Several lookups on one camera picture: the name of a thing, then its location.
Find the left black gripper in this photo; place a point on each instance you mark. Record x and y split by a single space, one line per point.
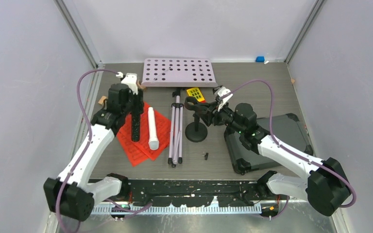
137 98

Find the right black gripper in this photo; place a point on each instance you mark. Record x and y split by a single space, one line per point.
207 116

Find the black silver microphone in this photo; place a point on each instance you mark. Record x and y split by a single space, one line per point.
135 125

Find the black mic stand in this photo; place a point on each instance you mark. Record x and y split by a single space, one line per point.
195 131

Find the yellow red blue toy block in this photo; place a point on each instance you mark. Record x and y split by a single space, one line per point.
196 93

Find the red sheet music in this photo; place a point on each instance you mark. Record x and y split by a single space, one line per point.
136 152
163 130

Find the white toy microphone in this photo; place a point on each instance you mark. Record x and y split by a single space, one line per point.
153 138

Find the white music stand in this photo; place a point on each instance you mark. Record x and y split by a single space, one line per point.
180 74

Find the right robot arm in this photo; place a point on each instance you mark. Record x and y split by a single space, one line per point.
322 183

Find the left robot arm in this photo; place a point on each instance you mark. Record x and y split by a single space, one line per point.
71 194

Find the tan arch block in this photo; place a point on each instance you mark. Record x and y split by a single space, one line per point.
140 86

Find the tan wooden block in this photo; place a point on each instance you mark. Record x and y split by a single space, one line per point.
102 100

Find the small blue block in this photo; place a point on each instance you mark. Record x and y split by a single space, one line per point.
260 59

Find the black carrying case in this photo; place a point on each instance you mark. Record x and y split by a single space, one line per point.
288 130

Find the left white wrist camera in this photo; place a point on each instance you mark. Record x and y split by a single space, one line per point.
130 79

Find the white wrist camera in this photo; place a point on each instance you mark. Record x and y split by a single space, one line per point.
222 95
130 79

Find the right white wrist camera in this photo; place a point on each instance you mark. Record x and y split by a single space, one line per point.
222 95

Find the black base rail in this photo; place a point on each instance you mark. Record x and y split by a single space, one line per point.
197 197

